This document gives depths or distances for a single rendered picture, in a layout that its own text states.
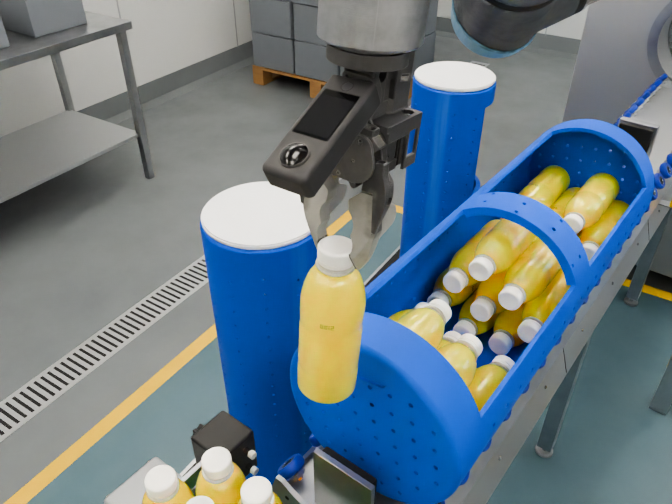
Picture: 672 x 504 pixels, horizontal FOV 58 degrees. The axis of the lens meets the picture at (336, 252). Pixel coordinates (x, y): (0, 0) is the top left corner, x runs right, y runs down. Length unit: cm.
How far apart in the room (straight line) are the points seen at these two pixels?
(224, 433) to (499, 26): 69
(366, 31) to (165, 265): 262
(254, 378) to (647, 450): 144
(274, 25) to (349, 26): 434
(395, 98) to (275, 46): 432
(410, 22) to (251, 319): 101
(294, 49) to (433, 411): 421
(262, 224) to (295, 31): 347
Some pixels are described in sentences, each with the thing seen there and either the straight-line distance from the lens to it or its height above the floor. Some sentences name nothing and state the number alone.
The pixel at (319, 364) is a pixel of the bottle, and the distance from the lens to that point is 67.
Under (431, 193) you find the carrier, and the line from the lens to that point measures 227.
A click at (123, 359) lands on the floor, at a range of 261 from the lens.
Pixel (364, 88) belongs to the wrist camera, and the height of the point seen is 159.
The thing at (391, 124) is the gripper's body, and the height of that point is 155.
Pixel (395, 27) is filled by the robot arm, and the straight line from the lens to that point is 50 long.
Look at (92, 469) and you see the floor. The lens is 230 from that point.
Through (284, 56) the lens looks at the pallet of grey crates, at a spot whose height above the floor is 27.
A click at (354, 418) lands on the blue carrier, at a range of 88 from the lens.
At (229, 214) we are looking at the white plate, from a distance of 140.
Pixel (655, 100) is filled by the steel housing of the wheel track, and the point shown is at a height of 93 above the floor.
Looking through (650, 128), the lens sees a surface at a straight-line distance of 189.
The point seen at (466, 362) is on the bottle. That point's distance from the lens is 90.
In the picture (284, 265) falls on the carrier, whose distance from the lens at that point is 132.
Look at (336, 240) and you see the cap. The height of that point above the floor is 142.
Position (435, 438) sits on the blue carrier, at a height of 115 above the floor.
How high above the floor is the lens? 177
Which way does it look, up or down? 36 degrees down
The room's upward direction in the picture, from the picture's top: straight up
